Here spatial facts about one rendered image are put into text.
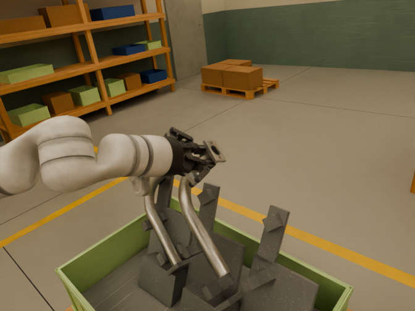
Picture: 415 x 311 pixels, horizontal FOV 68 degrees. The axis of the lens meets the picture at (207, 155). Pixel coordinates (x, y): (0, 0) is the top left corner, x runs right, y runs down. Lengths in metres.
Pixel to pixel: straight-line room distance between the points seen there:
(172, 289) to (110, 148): 0.49
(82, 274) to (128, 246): 0.15
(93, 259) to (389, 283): 1.67
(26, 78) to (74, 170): 4.49
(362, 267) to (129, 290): 1.57
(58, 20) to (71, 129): 4.72
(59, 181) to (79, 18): 4.88
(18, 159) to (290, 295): 0.56
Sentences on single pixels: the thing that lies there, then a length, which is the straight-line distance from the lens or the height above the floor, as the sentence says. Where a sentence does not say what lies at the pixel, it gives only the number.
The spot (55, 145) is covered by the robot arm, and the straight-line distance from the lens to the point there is 0.44.
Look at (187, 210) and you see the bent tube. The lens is 0.71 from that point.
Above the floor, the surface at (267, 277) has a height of 1.01.
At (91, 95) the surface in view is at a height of 0.38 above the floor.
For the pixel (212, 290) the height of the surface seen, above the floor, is 0.95.
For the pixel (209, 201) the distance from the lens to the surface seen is 0.76.
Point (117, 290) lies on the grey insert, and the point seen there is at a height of 0.85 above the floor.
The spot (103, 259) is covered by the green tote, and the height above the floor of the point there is 0.90.
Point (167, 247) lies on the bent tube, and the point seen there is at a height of 0.98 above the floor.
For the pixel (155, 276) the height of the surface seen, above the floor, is 0.90.
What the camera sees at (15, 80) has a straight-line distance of 4.85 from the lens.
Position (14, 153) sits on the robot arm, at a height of 1.40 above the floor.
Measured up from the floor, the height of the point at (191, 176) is 1.26.
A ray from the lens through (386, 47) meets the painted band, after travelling 6.75.
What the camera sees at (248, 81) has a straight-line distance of 5.11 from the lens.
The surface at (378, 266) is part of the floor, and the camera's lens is 2.24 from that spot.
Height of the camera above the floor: 1.55
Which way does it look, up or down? 27 degrees down
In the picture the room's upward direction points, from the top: 7 degrees counter-clockwise
